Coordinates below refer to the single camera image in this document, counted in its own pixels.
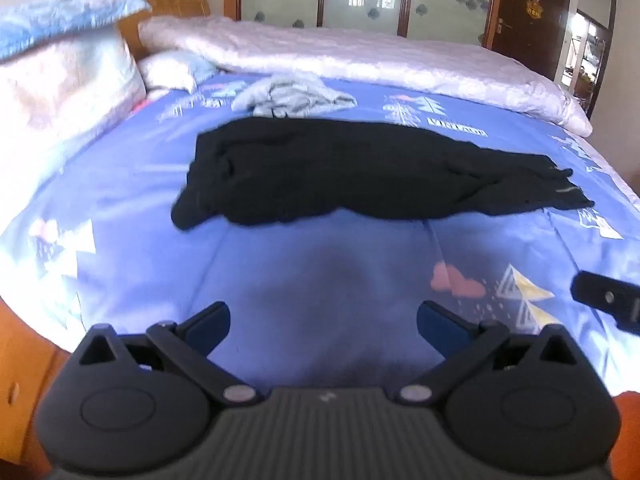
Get blue printed bed sheet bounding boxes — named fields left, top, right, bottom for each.
left=0, top=72, right=640, bottom=396

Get dark framed mirror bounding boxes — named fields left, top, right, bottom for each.
left=555, top=0, right=619, bottom=121

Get grey garment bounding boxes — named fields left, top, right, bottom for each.
left=231, top=72, right=358, bottom=120

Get white quilt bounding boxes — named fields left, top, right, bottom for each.
left=137, top=15, right=593, bottom=137

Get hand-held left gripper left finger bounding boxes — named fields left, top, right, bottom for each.
left=75, top=301, right=265, bottom=407

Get dark brown wooden door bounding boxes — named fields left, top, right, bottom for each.
left=492, top=0, right=574, bottom=81

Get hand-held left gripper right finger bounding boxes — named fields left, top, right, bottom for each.
left=396, top=300, right=590, bottom=407

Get small white blue pillow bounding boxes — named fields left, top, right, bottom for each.
left=137, top=50, right=219, bottom=95

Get blue crinkled pillow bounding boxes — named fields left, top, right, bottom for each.
left=0, top=0, right=152, bottom=63

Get wooden bed frame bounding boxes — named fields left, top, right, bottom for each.
left=0, top=297, right=72, bottom=466

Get black pants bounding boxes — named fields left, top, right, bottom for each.
left=171, top=117, right=596, bottom=231

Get large pale printed pillow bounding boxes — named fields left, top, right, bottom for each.
left=0, top=25, right=147, bottom=201

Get wooden headboard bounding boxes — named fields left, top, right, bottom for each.
left=117, top=0, right=212, bottom=61

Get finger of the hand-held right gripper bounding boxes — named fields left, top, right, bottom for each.
left=571, top=270, right=640, bottom=336

